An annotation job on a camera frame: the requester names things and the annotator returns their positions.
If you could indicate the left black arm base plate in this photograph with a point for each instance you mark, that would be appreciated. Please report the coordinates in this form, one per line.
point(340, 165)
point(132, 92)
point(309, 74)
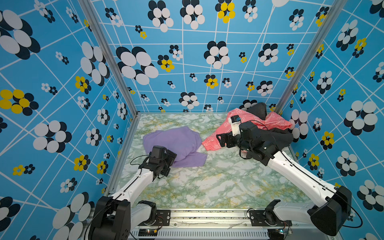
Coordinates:
point(162, 218)

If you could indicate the front aluminium rail frame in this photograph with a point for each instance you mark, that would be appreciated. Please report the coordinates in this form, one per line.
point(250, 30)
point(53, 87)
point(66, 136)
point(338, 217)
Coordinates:
point(223, 224)

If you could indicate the black cloth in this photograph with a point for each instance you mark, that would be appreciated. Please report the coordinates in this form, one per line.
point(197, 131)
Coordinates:
point(274, 128)

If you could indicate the right aluminium corner post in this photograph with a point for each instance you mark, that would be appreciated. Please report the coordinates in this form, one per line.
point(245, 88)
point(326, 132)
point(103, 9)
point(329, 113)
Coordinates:
point(323, 31)

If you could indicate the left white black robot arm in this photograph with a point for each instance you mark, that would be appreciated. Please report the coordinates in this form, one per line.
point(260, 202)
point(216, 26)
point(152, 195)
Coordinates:
point(114, 216)

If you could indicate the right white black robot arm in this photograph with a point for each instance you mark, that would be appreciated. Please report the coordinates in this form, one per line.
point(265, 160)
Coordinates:
point(329, 206)

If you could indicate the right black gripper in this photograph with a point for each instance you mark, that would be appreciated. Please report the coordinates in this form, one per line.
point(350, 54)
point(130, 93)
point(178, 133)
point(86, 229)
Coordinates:
point(230, 137)

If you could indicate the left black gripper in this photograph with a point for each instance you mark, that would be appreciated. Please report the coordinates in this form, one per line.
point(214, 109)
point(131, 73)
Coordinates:
point(170, 159)

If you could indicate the left aluminium floor rail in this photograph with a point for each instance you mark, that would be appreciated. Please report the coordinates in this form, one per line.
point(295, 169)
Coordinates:
point(112, 186)

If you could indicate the aluminium corner post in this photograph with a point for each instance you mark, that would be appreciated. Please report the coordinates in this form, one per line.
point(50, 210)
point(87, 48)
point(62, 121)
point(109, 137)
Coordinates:
point(102, 41)
point(323, 31)

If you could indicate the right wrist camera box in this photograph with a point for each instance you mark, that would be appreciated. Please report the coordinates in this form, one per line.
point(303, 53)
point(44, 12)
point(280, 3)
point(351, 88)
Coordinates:
point(235, 122)

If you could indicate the purple cloth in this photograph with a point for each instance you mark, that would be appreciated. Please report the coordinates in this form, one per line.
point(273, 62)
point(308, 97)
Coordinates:
point(182, 141)

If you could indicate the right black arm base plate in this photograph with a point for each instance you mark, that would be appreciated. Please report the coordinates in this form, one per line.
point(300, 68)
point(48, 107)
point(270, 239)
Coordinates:
point(258, 218)

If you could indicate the left aluminium corner post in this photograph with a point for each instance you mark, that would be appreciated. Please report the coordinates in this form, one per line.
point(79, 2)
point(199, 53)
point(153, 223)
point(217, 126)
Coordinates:
point(102, 41)

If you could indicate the pink printed cloth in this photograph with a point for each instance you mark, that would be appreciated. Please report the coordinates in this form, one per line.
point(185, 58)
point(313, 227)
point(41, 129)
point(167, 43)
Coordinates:
point(211, 143)

